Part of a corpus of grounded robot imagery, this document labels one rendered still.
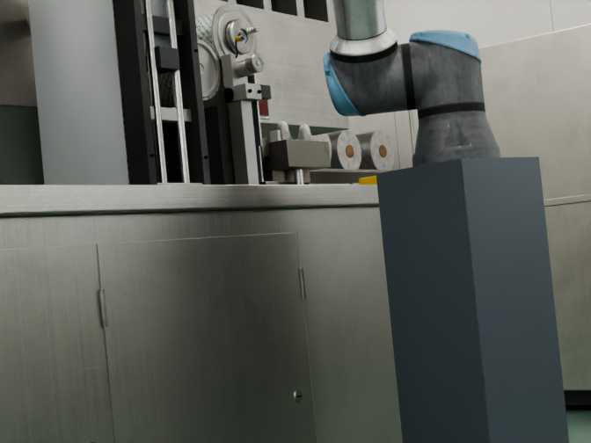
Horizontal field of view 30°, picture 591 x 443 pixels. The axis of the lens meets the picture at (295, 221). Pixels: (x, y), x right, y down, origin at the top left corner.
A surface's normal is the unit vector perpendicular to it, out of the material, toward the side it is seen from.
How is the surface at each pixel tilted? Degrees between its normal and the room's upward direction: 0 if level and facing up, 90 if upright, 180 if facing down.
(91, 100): 90
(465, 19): 90
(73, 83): 90
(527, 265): 90
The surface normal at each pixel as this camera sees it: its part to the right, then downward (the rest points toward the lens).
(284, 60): 0.79, -0.10
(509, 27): -0.60, 0.03
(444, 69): -0.12, -0.03
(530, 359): 0.63, -0.09
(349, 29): -0.43, 0.51
